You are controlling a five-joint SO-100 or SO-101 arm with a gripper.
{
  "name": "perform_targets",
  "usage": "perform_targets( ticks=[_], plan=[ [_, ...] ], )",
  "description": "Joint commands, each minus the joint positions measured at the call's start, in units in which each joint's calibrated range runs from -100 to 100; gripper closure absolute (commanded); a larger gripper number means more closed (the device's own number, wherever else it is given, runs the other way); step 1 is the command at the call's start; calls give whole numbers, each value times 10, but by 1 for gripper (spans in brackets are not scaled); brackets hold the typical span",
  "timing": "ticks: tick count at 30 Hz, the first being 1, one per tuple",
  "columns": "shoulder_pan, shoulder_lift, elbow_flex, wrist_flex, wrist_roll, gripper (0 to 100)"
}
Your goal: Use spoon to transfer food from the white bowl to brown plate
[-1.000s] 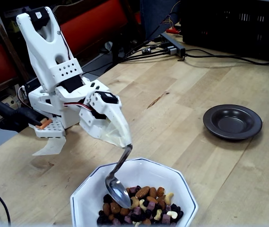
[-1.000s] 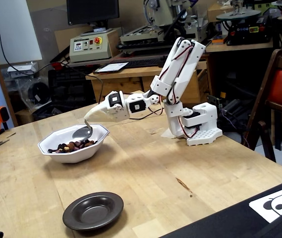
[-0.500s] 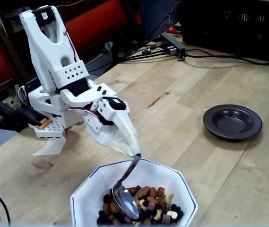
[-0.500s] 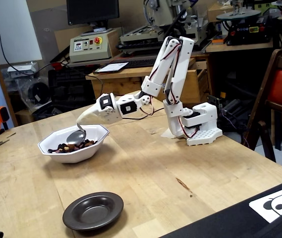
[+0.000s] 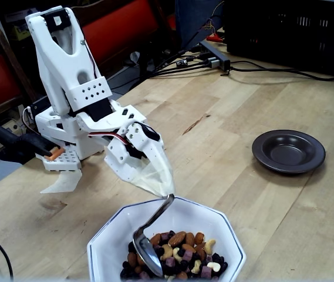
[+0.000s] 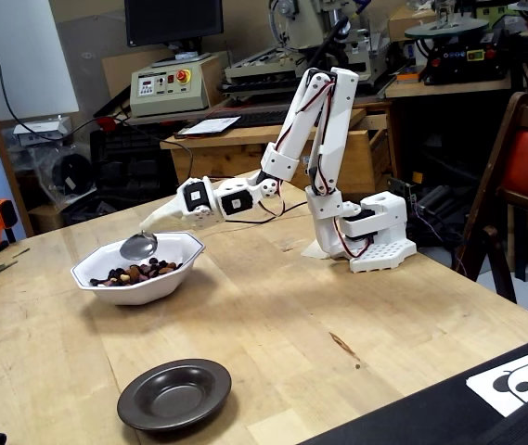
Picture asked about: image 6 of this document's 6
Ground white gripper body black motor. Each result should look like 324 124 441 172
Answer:
176 176 226 223

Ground taped white gripper finger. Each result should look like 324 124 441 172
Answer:
187 208 219 232
137 196 187 233

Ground bent metal spoon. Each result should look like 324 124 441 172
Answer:
119 229 159 261

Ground large trail mix heap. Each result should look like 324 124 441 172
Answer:
89 257 184 287

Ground white octagonal bowl blue rim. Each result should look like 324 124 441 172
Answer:
70 232 207 306

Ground white robot arm with base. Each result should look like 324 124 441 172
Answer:
216 67 419 274

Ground dark brown plate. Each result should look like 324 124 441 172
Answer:
116 358 233 433

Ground wooden workbench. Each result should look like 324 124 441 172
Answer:
160 106 393 196

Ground white printed paper sheet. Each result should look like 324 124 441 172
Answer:
174 115 242 140

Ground beige control box red button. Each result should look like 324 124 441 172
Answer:
129 51 227 118

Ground bagged black filament spool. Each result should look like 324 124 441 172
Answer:
31 143 100 205

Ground black keyboard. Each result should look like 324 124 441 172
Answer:
233 107 293 130

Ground translucent white tape piece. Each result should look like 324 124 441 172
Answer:
301 240 334 261

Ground brown cardboard sheet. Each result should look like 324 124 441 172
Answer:
100 45 176 101

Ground white cardboard box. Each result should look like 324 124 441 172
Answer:
12 116 73 147

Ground black computer monitor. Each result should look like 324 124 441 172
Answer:
123 0 225 64

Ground beige milling machine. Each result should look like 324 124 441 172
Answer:
219 0 390 101

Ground white board panel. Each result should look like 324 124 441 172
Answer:
0 0 81 122

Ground brown cardboard box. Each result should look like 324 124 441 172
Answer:
387 4 436 43

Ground wooden side bench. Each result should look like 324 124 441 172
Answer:
383 64 528 99

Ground black scroll saw green table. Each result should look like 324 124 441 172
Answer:
405 0 513 87

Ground white panda label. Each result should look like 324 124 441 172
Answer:
466 342 528 418

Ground long black cable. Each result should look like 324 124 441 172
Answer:
0 25 292 226

